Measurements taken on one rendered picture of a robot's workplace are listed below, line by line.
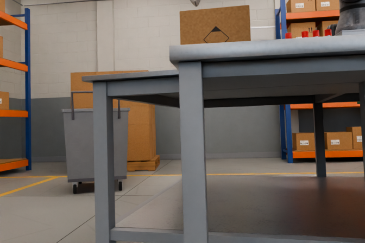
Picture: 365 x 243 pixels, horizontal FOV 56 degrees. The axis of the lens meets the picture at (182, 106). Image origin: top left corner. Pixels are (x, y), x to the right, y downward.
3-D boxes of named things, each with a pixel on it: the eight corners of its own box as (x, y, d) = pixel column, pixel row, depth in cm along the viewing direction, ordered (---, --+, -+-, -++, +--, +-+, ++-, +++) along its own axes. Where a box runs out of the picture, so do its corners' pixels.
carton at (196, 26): (251, 75, 167) (249, 20, 168) (252, 68, 143) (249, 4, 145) (189, 79, 172) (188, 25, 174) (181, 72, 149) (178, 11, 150)
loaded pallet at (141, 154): (159, 164, 554) (157, 77, 561) (155, 171, 471) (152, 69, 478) (85, 166, 556) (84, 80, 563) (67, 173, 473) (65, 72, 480)
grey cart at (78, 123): (71, 182, 393) (70, 98, 398) (127, 179, 406) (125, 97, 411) (61, 198, 306) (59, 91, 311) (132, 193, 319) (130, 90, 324)
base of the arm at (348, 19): (365, 39, 134) (364, 13, 134) (391, 30, 119) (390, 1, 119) (327, 39, 133) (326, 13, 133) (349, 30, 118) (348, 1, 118)
